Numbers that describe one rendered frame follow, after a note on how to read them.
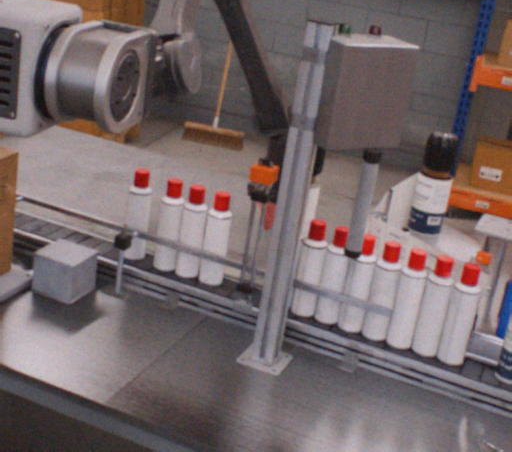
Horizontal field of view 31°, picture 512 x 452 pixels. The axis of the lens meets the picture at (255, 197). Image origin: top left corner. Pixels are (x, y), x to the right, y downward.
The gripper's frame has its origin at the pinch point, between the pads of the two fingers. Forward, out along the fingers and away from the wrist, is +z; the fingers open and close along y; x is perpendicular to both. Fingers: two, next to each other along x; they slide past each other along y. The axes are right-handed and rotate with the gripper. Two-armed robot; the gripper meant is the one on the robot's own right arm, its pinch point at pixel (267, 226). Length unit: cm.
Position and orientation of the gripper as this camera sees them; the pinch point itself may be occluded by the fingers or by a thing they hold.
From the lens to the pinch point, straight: 194.8
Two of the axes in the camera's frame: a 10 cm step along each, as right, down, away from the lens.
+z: -1.6, 9.3, 3.3
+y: -9.1, -2.7, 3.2
